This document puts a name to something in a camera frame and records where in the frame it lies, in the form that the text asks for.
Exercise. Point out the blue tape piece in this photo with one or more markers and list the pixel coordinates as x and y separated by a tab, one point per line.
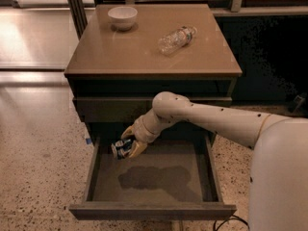
88	141

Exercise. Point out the clear plastic water bottle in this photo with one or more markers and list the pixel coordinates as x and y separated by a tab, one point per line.
175	40

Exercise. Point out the white ceramic bowl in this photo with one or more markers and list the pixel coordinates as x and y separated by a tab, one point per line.
123	17

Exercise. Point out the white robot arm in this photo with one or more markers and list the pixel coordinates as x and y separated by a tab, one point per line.
278	194

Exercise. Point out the brown drawer cabinet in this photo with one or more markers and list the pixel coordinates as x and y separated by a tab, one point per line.
110	63

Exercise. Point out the closed top drawer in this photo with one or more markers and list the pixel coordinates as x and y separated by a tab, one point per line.
111	109

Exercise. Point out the open middle drawer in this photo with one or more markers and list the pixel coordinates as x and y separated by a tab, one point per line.
171	180

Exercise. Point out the blue pepsi can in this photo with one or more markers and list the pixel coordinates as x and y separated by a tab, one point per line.
121	148

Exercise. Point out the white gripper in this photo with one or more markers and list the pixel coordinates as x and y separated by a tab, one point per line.
141	131

